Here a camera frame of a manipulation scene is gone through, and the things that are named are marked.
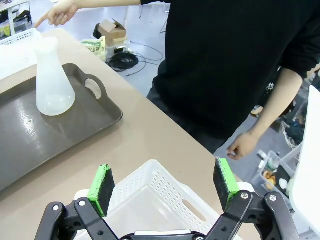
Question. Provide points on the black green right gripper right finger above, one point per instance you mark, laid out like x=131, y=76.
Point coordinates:
x=228, y=190

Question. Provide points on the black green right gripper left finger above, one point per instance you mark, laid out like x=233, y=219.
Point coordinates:
x=100, y=192

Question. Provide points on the person's right forearm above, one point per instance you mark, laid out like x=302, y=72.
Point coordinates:
x=107, y=3

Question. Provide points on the person's left forearm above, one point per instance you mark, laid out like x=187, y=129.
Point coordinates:
x=280, y=100

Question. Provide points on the person's left hand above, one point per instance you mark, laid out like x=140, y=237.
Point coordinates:
x=242, y=147

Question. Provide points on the person's right hand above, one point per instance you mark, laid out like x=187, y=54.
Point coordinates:
x=60, y=12

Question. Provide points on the clear plastic storage bin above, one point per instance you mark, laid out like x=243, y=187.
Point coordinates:
x=272, y=172

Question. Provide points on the white perforated plastic basket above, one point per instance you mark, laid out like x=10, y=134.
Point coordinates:
x=150, y=200
x=15, y=41

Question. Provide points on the brown plastic serving tray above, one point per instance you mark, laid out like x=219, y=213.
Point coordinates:
x=50, y=140

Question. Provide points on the large white smooth panel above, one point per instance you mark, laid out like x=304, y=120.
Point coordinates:
x=308, y=162

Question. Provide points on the translucent white conical flask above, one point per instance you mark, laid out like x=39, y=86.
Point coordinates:
x=53, y=87

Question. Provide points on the person's black sweater torso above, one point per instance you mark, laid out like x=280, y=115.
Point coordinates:
x=225, y=62

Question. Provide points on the clear small plastic box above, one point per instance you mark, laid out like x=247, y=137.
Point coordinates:
x=117, y=48

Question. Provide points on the green white paper bag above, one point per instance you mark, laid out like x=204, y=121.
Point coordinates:
x=93, y=47

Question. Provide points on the open cardboard box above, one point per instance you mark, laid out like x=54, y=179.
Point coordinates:
x=112, y=31

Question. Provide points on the yellow plastic bag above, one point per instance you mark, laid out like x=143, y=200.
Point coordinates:
x=5, y=31

